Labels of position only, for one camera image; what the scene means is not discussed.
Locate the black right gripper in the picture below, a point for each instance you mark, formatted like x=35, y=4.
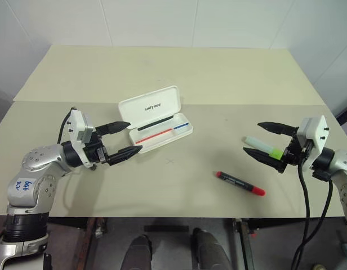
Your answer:
x=293, y=157

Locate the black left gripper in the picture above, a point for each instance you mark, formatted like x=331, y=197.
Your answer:
x=93, y=153

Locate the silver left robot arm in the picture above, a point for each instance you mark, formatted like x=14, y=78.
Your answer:
x=27, y=182

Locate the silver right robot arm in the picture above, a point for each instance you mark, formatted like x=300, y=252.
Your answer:
x=344, y=168

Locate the white open pencil case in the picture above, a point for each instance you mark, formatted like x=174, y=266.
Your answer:
x=151, y=107

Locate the white stick with green cap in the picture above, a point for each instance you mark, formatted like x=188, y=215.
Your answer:
x=259, y=144

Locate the black marker with red cap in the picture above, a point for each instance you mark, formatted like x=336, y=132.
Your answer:
x=236, y=182

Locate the rusty metal table leg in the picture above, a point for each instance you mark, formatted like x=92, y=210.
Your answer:
x=244, y=244
x=89, y=244

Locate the dark rounded shape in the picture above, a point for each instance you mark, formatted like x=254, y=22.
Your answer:
x=210, y=250
x=139, y=253

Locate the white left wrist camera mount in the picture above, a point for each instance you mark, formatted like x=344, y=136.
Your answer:
x=76, y=123

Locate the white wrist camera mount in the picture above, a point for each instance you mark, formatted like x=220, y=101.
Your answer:
x=76, y=123
x=320, y=132

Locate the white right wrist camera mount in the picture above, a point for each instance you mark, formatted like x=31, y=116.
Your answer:
x=320, y=132

